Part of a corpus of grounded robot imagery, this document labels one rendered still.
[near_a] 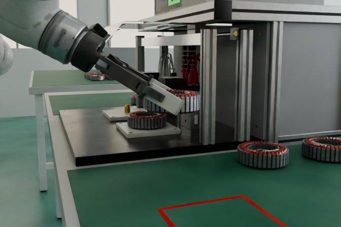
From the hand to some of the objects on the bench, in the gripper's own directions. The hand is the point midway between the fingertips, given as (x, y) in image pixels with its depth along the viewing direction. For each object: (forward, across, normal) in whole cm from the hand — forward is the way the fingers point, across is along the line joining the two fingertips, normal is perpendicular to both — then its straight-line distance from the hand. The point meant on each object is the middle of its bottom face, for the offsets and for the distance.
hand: (170, 99), depth 72 cm
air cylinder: (+14, -36, -7) cm, 40 cm away
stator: (+40, -11, +6) cm, 42 cm away
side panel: (+41, -25, +6) cm, 49 cm away
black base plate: (+1, -44, -17) cm, 47 cm away
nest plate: (+2, -32, -14) cm, 35 cm away
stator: (+1, -32, -13) cm, 35 cm away
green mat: (+36, +11, +3) cm, 38 cm away
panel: (+19, -51, -3) cm, 55 cm away
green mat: (+1, -112, -16) cm, 113 cm away
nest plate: (-5, -55, -18) cm, 58 cm away
